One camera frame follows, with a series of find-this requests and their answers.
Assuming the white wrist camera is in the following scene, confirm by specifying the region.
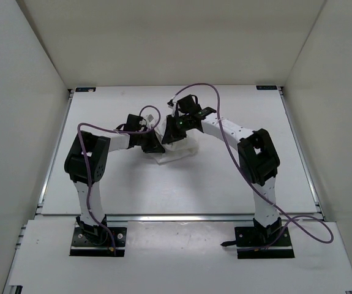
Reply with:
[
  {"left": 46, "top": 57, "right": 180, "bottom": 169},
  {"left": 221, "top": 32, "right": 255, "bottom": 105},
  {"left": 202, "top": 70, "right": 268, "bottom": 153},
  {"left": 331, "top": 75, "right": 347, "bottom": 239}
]
[
  {"left": 167, "top": 98, "right": 179, "bottom": 118},
  {"left": 144, "top": 114, "right": 157, "bottom": 127}
]

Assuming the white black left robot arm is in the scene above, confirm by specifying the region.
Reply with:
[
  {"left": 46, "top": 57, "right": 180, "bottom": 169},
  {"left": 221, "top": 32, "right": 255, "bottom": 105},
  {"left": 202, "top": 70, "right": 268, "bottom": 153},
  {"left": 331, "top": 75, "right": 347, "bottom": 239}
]
[{"left": 64, "top": 114, "right": 165, "bottom": 250}]

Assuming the dark label sticker left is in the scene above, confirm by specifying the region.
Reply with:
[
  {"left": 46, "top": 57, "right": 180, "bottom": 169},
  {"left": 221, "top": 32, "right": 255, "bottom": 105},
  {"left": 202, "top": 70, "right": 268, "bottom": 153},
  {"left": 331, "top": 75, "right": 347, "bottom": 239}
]
[{"left": 75, "top": 87, "right": 96, "bottom": 92}]

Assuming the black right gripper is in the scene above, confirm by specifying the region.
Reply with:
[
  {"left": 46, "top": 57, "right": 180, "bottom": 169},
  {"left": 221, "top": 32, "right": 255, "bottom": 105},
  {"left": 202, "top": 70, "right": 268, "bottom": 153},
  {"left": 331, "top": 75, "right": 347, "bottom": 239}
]
[{"left": 162, "top": 115, "right": 191, "bottom": 146}]

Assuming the dark label sticker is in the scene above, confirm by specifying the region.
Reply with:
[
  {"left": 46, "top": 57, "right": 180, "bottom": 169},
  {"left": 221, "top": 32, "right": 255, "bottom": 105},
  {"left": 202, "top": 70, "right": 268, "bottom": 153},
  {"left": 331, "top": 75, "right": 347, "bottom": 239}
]
[
  {"left": 256, "top": 85, "right": 277, "bottom": 91},
  {"left": 75, "top": 87, "right": 96, "bottom": 92}
]

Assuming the dark label sticker right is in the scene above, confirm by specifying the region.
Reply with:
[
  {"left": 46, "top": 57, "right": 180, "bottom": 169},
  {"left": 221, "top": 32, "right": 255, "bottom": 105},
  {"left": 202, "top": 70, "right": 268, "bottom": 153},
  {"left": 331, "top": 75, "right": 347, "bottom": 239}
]
[{"left": 256, "top": 85, "right": 277, "bottom": 91}]

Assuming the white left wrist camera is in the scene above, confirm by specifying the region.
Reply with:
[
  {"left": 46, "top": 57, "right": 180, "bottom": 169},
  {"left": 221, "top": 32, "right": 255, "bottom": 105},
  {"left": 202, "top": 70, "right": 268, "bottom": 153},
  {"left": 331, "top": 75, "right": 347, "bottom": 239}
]
[{"left": 144, "top": 114, "right": 157, "bottom": 127}]

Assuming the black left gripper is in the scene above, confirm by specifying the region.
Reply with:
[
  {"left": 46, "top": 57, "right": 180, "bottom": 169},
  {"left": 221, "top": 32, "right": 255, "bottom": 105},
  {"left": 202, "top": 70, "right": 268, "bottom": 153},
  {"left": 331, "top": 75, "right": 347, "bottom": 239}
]
[{"left": 136, "top": 127, "right": 165, "bottom": 154}]

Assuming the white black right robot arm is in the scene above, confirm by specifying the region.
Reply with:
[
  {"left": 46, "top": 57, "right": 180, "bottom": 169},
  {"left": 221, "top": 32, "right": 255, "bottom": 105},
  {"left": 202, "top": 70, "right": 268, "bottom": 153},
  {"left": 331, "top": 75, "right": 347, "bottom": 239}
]
[{"left": 162, "top": 95, "right": 282, "bottom": 245}]

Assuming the aluminium table rail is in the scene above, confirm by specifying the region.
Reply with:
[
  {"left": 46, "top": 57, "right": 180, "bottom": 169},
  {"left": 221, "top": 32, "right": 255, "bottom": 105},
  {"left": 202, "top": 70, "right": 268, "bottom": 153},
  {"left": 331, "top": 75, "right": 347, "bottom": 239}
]
[{"left": 100, "top": 213, "right": 325, "bottom": 224}]

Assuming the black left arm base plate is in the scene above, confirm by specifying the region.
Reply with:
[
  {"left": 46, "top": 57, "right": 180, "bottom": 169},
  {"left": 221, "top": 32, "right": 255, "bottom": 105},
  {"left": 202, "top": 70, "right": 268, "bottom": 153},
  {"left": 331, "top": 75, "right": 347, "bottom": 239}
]
[{"left": 69, "top": 225, "right": 127, "bottom": 257}]

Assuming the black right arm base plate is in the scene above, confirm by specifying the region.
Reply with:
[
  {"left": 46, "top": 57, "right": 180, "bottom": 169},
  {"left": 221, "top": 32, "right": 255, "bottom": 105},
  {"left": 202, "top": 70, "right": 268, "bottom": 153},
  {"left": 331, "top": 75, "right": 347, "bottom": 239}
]
[{"left": 221, "top": 227, "right": 295, "bottom": 259}]

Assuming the white pleated skirt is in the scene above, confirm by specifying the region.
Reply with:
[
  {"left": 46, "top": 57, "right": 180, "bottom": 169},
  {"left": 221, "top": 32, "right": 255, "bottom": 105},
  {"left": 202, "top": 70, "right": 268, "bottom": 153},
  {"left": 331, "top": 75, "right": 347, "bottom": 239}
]
[{"left": 149, "top": 116, "right": 199, "bottom": 165}]

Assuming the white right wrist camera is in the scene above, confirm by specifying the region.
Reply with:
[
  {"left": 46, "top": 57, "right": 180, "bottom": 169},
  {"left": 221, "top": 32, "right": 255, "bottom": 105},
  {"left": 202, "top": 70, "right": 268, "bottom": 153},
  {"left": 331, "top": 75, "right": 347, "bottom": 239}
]
[{"left": 167, "top": 98, "right": 179, "bottom": 118}]

